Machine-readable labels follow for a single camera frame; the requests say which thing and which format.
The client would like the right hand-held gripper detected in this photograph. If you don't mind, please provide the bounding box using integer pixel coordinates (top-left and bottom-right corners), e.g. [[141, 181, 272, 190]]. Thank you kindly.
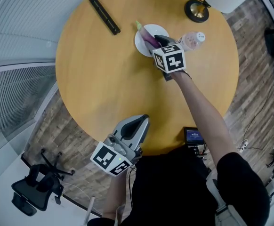
[[152, 34, 187, 81]]

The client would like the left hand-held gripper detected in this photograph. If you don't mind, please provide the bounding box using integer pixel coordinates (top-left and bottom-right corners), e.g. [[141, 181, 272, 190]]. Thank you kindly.
[[90, 114, 150, 178]]

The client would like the purple eggplant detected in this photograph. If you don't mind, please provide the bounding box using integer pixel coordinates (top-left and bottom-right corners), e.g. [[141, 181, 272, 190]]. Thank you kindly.
[[135, 20, 161, 48]]

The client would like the person's left forearm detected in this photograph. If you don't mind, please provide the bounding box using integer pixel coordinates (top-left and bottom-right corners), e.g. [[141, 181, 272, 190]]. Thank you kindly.
[[102, 168, 131, 220]]

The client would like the person's right forearm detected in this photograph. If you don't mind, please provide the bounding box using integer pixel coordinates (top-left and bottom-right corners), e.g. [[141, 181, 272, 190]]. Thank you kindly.
[[171, 71, 236, 167]]

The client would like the white round plate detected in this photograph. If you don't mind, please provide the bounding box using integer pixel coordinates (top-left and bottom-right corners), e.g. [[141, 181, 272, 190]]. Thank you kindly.
[[134, 24, 170, 57]]

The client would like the clear plastic water bottle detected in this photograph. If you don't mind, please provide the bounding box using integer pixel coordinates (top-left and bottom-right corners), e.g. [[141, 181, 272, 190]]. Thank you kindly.
[[176, 31, 206, 51]]

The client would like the round wooden table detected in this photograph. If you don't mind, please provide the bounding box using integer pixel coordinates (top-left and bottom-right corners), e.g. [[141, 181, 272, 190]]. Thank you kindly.
[[55, 0, 240, 156]]

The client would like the person's black clothing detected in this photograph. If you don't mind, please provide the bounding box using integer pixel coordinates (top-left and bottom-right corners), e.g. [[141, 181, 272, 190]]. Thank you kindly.
[[87, 147, 271, 226]]

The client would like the black power strip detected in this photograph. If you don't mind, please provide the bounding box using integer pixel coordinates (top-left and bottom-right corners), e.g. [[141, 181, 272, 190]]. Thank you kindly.
[[89, 0, 121, 36]]

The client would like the small black screen device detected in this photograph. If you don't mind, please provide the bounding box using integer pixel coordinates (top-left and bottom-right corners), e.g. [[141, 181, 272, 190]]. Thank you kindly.
[[183, 126, 206, 148]]

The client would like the black office chair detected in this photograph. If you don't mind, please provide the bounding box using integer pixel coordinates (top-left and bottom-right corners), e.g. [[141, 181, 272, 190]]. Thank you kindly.
[[11, 148, 75, 217]]

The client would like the white power strip on floor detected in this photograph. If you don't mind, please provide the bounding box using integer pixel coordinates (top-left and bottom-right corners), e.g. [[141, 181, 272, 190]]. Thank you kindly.
[[238, 139, 249, 153]]

